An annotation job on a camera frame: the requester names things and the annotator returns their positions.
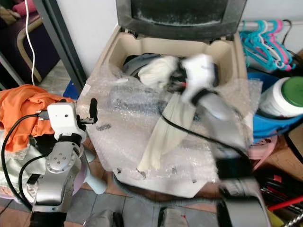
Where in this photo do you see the cream cloth garment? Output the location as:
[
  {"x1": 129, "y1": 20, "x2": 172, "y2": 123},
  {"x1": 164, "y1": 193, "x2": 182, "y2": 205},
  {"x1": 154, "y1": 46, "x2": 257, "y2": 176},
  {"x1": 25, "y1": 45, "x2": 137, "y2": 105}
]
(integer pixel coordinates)
[{"x1": 137, "y1": 55, "x2": 197, "y2": 174}]

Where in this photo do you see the beige top-load washing machine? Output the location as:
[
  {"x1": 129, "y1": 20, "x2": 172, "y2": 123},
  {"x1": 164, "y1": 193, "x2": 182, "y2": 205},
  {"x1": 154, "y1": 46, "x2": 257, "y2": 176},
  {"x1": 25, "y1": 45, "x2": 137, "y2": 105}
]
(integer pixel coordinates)
[{"x1": 77, "y1": 0, "x2": 264, "y2": 186}]

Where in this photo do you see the cyan plastic clothes hanger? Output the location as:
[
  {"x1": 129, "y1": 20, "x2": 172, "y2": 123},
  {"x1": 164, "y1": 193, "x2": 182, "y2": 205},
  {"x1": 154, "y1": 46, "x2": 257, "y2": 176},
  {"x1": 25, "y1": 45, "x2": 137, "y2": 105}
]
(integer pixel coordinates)
[{"x1": 240, "y1": 20, "x2": 284, "y2": 71}]

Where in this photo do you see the pink plastic clothes hanger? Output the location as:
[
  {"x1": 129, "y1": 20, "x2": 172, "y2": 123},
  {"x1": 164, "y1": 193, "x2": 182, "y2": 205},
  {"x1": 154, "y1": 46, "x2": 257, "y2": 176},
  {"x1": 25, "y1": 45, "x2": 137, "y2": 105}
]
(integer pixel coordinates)
[{"x1": 271, "y1": 20, "x2": 295, "y2": 67}]

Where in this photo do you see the clear bubble wrap sheet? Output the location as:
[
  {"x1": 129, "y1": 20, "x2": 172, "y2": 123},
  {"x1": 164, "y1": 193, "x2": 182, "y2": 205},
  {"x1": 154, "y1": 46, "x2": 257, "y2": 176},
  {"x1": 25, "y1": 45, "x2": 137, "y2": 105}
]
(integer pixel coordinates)
[{"x1": 78, "y1": 64, "x2": 263, "y2": 183}]

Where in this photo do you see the dark grey washer lid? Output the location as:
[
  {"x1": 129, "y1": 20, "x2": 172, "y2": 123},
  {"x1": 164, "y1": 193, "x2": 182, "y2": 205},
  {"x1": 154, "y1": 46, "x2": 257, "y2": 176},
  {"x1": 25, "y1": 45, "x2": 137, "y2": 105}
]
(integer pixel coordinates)
[{"x1": 116, "y1": 0, "x2": 248, "y2": 41}]

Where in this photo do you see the orange cloth garment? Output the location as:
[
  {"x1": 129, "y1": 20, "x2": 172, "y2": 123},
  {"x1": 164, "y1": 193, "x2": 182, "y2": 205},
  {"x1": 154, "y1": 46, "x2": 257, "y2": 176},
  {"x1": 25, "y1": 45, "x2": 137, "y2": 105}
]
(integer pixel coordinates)
[{"x1": 0, "y1": 84, "x2": 58, "y2": 153}]

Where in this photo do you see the pale green cloth garment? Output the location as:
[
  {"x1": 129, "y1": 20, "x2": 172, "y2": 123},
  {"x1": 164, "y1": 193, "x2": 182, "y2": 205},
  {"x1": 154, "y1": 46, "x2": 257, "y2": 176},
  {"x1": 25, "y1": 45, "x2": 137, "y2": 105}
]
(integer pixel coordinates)
[{"x1": 0, "y1": 137, "x2": 50, "y2": 190}]

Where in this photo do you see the grey left robot foot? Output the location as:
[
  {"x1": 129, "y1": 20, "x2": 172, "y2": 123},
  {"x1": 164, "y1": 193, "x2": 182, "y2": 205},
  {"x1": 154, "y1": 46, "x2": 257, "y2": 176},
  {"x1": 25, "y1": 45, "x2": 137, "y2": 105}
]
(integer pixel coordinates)
[{"x1": 86, "y1": 210, "x2": 123, "y2": 227}]

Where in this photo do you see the grey robot foot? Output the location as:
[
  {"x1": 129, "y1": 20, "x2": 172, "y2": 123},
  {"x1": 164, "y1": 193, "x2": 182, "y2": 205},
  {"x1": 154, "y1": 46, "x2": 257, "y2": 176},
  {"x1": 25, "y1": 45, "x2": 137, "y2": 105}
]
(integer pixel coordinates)
[
  {"x1": 159, "y1": 207, "x2": 199, "y2": 227},
  {"x1": 86, "y1": 210, "x2": 123, "y2": 227}
]

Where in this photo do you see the blue plastic basin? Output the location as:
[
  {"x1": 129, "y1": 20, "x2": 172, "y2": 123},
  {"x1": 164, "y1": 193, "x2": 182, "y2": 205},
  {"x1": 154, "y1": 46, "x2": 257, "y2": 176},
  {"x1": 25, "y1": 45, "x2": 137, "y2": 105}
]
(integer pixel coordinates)
[{"x1": 246, "y1": 70, "x2": 303, "y2": 139}]

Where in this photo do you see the white jar green lid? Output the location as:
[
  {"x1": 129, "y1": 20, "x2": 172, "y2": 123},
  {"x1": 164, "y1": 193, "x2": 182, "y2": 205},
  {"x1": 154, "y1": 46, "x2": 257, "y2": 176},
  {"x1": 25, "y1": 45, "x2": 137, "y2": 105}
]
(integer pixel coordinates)
[{"x1": 259, "y1": 76, "x2": 303, "y2": 119}]

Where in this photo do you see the pink laundry basket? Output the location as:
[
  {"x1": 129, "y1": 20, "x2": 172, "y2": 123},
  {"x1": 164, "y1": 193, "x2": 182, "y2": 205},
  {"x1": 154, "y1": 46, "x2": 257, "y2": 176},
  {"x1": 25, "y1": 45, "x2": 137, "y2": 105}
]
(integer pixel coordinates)
[{"x1": 0, "y1": 182, "x2": 38, "y2": 206}]

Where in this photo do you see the dark purple sofa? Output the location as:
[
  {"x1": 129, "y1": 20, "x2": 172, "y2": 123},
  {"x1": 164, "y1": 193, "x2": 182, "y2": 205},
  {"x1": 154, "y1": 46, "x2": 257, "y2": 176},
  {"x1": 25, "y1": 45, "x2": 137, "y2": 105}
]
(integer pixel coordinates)
[{"x1": 0, "y1": 0, "x2": 50, "y2": 82}]

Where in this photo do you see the pink plastic stool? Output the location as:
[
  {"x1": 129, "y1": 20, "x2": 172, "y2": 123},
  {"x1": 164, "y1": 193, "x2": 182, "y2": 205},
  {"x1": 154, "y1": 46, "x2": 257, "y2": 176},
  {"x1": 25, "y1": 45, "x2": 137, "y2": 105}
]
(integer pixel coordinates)
[{"x1": 249, "y1": 135, "x2": 288, "y2": 172}]

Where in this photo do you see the grey right robot foot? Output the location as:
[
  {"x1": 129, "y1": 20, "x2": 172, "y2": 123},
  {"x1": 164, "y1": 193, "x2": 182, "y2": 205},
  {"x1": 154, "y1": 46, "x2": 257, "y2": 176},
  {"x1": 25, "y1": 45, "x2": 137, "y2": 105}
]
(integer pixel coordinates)
[{"x1": 159, "y1": 207, "x2": 199, "y2": 227}]

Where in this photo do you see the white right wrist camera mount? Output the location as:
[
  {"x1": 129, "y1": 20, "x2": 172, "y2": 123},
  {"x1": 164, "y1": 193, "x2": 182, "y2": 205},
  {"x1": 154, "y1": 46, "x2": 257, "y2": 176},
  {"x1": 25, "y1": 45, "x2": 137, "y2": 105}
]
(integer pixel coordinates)
[{"x1": 181, "y1": 53, "x2": 217, "y2": 105}]

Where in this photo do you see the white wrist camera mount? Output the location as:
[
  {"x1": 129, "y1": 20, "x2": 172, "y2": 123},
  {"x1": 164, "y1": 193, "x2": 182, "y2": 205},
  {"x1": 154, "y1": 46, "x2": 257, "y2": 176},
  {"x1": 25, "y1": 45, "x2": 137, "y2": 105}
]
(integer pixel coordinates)
[
  {"x1": 46, "y1": 101, "x2": 80, "y2": 139},
  {"x1": 181, "y1": 53, "x2": 217, "y2": 105}
]

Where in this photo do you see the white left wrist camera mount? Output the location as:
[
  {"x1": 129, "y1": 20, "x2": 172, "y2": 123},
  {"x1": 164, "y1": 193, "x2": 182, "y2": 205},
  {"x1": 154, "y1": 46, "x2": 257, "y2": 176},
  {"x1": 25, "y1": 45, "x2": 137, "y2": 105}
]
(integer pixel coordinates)
[{"x1": 46, "y1": 101, "x2": 80, "y2": 139}]

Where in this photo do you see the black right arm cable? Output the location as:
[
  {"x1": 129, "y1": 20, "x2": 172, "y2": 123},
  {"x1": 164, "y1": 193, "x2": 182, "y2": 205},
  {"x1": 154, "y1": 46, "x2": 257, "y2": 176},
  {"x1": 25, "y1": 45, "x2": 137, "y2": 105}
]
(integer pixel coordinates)
[{"x1": 160, "y1": 113, "x2": 252, "y2": 159}]

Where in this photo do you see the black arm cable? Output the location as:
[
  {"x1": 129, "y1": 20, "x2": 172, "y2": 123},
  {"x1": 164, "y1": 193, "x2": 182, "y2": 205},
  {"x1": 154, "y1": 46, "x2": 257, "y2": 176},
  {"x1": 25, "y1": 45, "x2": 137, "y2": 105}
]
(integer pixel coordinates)
[
  {"x1": 160, "y1": 113, "x2": 252, "y2": 159},
  {"x1": 0, "y1": 112, "x2": 52, "y2": 213}
]

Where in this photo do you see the dark metal door frame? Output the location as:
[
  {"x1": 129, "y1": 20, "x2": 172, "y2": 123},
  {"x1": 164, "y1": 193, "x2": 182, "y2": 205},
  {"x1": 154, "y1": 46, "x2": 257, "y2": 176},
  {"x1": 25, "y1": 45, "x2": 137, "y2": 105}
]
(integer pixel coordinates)
[{"x1": 32, "y1": 0, "x2": 87, "y2": 93}]

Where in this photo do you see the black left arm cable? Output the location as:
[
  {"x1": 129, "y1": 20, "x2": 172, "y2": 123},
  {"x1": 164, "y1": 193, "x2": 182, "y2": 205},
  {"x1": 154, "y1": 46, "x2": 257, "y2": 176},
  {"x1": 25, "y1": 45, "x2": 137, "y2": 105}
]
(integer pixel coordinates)
[{"x1": 0, "y1": 112, "x2": 52, "y2": 213}]

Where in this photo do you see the grey clothes rail pole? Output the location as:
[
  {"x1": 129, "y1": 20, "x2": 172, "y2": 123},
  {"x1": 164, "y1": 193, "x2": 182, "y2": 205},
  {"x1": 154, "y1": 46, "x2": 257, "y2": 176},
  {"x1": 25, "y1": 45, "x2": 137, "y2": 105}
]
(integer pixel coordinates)
[{"x1": 241, "y1": 20, "x2": 295, "y2": 30}]

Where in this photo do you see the white hanging cable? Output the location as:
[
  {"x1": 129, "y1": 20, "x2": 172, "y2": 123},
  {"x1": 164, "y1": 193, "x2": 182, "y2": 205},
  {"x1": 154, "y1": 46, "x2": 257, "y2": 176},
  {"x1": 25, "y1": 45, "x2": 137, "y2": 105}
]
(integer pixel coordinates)
[{"x1": 25, "y1": 0, "x2": 39, "y2": 86}]

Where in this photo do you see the red handled tool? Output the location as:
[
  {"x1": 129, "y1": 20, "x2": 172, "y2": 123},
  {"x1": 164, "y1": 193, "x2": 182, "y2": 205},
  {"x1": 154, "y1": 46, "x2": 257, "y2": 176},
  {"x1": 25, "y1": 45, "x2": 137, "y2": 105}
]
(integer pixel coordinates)
[{"x1": 267, "y1": 194, "x2": 303, "y2": 212}]

